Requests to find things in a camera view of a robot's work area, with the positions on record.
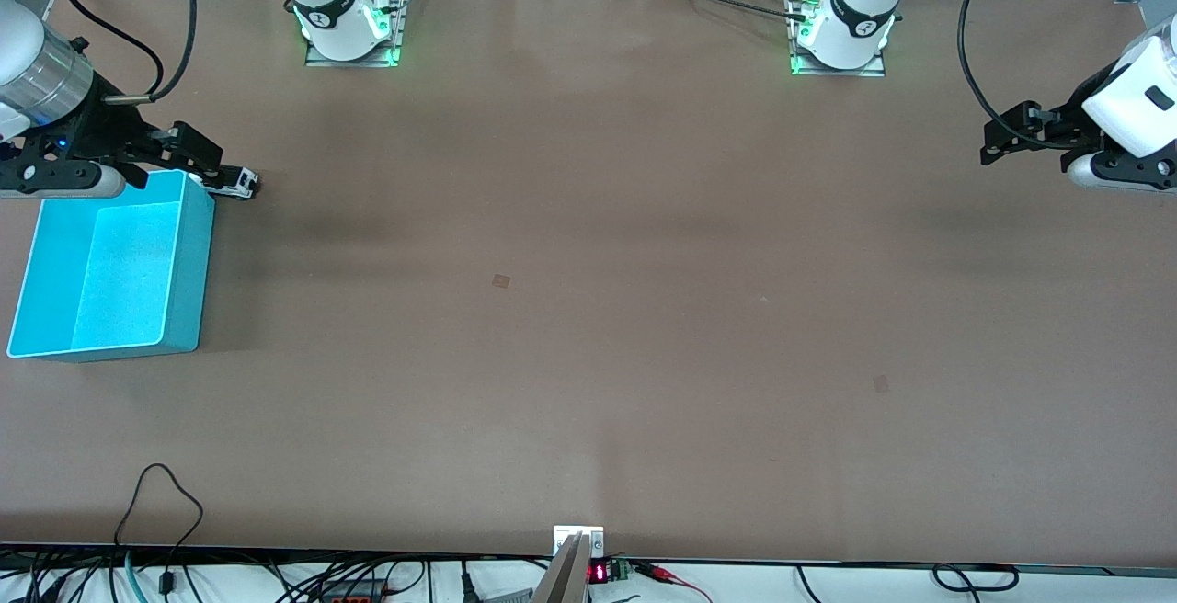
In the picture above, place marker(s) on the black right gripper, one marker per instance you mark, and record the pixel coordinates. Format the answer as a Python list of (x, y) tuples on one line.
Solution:
[(99, 128)]

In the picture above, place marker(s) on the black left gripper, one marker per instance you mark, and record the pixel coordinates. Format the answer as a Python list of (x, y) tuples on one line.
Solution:
[(1068, 127)]

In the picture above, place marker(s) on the white jeep toy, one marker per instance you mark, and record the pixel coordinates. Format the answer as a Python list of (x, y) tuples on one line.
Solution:
[(234, 182)]

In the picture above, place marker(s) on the teal plastic bin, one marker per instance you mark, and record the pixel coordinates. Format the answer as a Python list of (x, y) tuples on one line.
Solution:
[(119, 272)]

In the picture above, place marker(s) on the black red power strip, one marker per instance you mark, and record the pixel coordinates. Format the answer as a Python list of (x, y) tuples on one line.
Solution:
[(354, 594)]

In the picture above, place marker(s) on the red clip lead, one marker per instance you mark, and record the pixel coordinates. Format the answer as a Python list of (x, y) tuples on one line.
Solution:
[(667, 574)]

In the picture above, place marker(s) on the red digit display module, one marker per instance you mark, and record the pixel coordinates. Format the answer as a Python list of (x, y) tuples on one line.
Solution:
[(599, 573)]

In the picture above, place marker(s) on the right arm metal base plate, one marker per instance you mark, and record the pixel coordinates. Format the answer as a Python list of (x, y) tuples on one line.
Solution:
[(397, 24)]

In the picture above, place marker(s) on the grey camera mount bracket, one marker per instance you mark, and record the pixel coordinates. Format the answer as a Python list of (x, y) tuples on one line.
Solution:
[(575, 566)]

